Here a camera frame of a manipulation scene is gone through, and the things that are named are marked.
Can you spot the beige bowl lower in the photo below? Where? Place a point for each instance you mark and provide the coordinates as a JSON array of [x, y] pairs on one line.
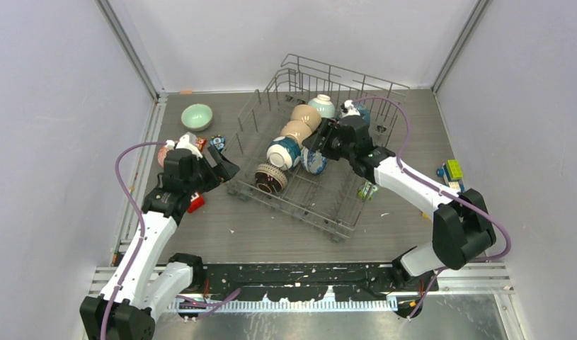
[[297, 131]]

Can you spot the red owl toy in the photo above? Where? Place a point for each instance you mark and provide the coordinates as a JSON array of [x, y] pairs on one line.
[[200, 143]]

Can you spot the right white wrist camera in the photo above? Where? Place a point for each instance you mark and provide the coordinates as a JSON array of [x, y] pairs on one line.
[[348, 109]]

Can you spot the blue floral white bowl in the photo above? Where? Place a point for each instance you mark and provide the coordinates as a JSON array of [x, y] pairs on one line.
[[313, 162]]

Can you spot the beige bowl upper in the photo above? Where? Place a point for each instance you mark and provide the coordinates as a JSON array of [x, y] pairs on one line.
[[308, 115]]

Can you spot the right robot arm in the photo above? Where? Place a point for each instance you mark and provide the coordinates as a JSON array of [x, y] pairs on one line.
[[461, 230]]

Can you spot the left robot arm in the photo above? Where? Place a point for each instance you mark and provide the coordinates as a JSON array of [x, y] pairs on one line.
[[131, 302]]

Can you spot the beige bowl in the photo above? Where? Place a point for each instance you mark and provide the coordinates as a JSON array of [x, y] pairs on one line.
[[297, 131], [308, 115]]

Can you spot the green blue toy car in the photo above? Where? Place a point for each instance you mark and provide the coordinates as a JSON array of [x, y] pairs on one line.
[[451, 173]]

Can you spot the pale green celadon bowl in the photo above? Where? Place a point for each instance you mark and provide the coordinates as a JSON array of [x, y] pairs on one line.
[[197, 117]]

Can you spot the dark teal painted bowl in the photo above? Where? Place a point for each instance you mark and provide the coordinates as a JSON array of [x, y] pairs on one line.
[[364, 112]]

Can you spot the brown ribbed bowl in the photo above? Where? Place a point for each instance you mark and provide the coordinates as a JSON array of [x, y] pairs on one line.
[[269, 178]]

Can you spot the red toy block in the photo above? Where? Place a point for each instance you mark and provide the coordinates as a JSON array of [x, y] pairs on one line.
[[196, 202]]

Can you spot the teal and white bowl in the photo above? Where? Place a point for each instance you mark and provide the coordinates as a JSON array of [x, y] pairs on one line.
[[283, 153]]

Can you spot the grey wire dish rack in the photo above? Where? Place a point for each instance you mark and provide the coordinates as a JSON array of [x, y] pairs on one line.
[[325, 194]]

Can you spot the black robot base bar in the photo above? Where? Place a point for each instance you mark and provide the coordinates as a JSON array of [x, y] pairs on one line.
[[311, 282]]

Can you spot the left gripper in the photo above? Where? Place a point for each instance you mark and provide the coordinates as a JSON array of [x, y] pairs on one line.
[[226, 170]]

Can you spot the green owl toy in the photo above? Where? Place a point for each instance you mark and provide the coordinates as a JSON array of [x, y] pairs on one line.
[[367, 191]]

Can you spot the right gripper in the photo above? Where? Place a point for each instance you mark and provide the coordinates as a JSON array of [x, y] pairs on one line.
[[328, 129]]

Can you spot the light green striped bowl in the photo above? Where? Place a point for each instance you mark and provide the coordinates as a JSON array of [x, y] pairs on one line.
[[322, 103]]

